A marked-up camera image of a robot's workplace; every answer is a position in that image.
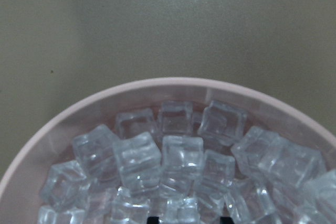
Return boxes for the pile of clear ice cubes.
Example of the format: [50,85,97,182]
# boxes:
[37,101,335,223]

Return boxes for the pink bowl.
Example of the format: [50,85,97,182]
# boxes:
[1,77,335,223]

